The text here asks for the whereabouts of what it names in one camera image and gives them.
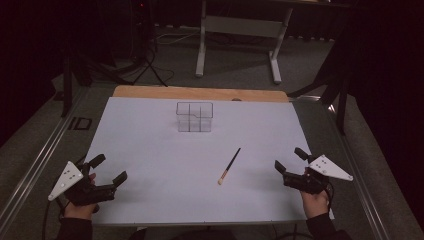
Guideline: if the black makeup brush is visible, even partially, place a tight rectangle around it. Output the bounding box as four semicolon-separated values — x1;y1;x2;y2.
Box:
217;147;242;186

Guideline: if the white paper sheet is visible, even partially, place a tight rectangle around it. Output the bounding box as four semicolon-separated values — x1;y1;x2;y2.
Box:
83;96;336;228

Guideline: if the black floor bracket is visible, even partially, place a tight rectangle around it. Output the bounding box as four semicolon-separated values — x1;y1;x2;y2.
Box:
67;116;93;132

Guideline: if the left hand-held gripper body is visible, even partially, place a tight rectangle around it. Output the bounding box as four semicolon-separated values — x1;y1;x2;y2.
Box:
47;161;118;207

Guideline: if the person's left hand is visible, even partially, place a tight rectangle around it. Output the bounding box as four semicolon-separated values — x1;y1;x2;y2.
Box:
63;172;100;221

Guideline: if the white metal table frame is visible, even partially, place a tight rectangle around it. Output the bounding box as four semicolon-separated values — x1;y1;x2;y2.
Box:
194;0;294;85

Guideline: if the wooden board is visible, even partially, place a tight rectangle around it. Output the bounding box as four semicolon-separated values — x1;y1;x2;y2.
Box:
112;85;290;103

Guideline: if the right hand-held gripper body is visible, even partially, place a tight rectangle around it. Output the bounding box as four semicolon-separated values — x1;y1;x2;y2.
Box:
282;154;354;195

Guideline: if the person's right hand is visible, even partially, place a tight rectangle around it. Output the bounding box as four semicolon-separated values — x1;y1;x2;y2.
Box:
300;190;331;220

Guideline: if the clear plastic divided organizer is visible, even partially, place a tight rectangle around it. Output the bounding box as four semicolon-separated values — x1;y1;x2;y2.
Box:
175;101;214;133

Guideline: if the black stand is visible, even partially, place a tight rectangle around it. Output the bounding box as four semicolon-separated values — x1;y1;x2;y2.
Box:
287;39;351;136
59;49;75;118

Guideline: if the black cable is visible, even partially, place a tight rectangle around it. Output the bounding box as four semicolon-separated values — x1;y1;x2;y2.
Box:
325;183;335;212
41;196;68;240

